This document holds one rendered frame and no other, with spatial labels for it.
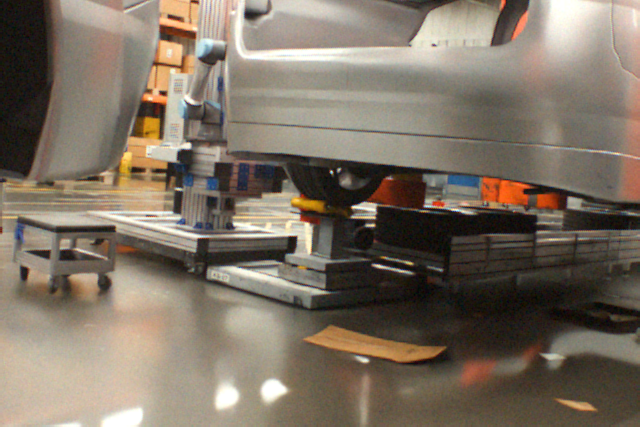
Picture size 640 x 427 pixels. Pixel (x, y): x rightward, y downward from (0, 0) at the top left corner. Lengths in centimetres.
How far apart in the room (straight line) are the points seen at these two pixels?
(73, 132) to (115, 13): 20
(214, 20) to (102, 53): 401
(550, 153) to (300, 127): 105
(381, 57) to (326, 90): 29
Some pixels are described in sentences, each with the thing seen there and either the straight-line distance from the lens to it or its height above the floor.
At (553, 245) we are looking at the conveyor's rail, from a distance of 579.
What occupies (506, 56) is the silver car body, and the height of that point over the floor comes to 118.
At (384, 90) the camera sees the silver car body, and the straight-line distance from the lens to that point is 288.
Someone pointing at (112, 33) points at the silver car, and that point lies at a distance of 131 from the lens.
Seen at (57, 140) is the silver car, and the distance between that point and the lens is 123.
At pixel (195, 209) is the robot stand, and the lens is 526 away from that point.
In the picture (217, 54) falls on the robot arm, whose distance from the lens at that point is 471.
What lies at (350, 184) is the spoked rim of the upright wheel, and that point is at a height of 64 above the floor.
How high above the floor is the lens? 83
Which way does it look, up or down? 3 degrees down
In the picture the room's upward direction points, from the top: 5 degrees clockwise
